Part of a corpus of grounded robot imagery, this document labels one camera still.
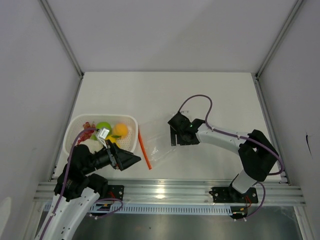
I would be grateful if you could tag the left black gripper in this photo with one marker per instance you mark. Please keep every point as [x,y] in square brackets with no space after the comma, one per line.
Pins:
[119,158]

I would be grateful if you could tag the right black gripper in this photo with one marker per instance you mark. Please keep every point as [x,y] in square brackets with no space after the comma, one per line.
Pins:
[180,141]

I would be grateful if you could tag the clear zip top bag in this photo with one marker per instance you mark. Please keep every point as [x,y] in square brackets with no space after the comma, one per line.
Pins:
[155,142]

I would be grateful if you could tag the white cauliflower with leaves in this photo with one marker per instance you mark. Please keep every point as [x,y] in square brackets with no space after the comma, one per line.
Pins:
[93,145]

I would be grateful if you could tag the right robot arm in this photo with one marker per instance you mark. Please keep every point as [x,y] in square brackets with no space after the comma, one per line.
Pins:
[256,154]

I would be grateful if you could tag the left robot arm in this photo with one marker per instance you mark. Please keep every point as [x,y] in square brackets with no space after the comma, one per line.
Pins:
[78,188]

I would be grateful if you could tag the yellow pear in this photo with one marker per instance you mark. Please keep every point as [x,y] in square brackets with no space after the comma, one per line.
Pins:
[114,139]

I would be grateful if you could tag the orange fruit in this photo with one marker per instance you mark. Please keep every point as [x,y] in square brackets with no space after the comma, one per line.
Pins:
[120,130]

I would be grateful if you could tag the green apple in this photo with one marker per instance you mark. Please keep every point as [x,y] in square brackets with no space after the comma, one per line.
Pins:
[104,124]

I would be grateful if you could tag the red grapes bunch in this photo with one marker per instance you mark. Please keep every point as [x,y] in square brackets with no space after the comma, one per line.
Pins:
[88,133]

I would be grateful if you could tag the white perforated plastic basket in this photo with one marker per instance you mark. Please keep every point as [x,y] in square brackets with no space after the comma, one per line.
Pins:
[76,126]

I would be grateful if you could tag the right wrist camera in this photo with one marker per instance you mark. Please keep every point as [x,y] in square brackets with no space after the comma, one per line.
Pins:
[186,113]

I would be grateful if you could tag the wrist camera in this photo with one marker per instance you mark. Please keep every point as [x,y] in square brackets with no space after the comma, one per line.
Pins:
[186,113]
[102,134]

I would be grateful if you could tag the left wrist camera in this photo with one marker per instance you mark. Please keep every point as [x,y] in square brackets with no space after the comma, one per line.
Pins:
[102,134]

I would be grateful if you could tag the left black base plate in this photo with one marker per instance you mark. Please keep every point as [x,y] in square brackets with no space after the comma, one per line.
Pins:
[114,192]

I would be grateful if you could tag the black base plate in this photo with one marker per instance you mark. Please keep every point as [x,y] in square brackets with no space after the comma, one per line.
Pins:
[230,195]
[114,192]

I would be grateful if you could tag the white slotted cable duct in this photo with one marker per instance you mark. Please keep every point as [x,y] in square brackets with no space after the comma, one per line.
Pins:
[157,209]

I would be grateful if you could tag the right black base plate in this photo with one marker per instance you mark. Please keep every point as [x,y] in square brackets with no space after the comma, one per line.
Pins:
[230,195]

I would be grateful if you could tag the aluminium mounting rail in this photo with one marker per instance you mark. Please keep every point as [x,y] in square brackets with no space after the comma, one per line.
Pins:
[196,192]

